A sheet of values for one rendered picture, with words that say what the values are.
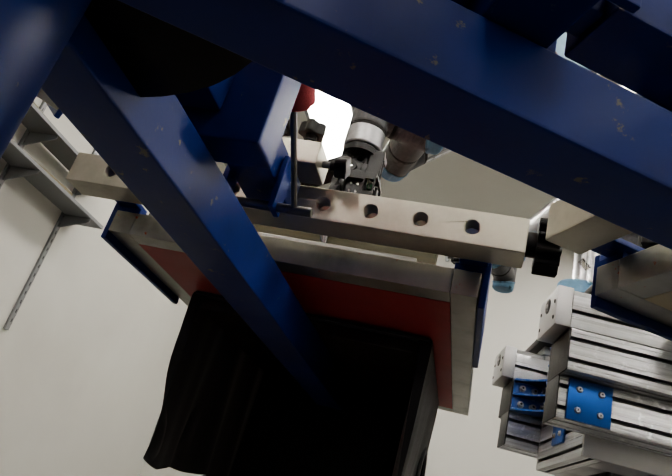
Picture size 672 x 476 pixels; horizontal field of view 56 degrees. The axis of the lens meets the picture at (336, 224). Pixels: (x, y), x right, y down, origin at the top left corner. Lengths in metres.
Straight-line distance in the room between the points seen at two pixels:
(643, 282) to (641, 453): 0.83
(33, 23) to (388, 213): 0.60
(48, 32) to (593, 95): 0.31
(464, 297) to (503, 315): 4.10
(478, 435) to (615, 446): 3.25
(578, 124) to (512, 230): 0.44
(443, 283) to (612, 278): 0.22
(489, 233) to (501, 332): 4.12
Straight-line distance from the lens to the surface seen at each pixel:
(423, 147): 1.28
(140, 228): 1.05
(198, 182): 0.62
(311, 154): 0.84
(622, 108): 0.45
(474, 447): 4.74
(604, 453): 1.53
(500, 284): 2.26
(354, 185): 1.17
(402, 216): 0.85
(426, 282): 0.89
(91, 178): 1.03
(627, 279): 0.78
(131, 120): 0.52
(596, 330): 1.44
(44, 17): 0.34
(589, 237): 0.77
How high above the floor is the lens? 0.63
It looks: 25 degrees up
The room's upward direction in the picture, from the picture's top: 16 degrees clockwise
